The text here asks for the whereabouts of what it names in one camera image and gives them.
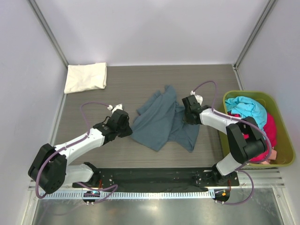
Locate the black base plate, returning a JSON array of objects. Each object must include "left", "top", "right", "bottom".
[{"left": 85, "top": 167, "right": 240, "bottom": 193}]

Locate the left aluminium corner post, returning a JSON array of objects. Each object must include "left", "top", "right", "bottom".
[{"left": 27, "top": 0, "right": 68, "bottom": 68}]

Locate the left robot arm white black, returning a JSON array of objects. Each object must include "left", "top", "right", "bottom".
[{"left": 28, "top": 109, "right": 132, "bottom": 198}]

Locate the olive green plastic bin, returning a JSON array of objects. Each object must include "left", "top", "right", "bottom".
[{"left": 219, "top": 90, "right": 295, "bottom": 169}]

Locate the right aluminium corner post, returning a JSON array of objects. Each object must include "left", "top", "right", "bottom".
[{"left": 233, "top": 0, "right": 277, "bottom": 70}]

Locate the folded white t shirt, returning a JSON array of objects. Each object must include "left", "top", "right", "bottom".
[{"left": 64, "top": 62, "right": 107, "bottom": 94}]

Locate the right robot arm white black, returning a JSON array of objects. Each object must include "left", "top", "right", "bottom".
[{"left": 182, "top": 95, "right": 268, "bottom": 186}]

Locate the cyan t shirt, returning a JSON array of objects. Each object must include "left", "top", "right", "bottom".
[{"left": 225, "top": 96, "right": 267, "bottom": 130}]

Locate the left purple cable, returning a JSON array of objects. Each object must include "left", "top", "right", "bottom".
[{"left": 34, "top": 102, "right": 119, "bottom": 203}]

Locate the slate blue t shirt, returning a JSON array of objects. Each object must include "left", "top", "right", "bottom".
[{"left": 131, "top": 85, "right": 200, "bottom": 152}]

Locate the aluminium corner post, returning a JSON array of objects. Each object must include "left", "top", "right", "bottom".
[
  {"left": 233, "top": 0, "right": 277, "bottom": 70},
  {"left": 27, "top": 0, "right": 68, "bottom": 68}
]

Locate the pink garment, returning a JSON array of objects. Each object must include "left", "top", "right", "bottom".
[{"left": 260, "top": 149, "right": 277, "bottom": 165}]

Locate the magenta t shirt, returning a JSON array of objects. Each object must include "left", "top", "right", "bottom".
[{"left": 228, "top": 110, "right": 277, "bottom": 162}]

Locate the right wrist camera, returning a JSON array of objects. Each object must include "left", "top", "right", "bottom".
[{"left": 190, "top": 90, "right": 203, "bottom": 105}]

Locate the slotted white cable duct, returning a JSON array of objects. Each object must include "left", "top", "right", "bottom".
[{"left": 45, "top": 189, "right": 215, "bottom": 200}]

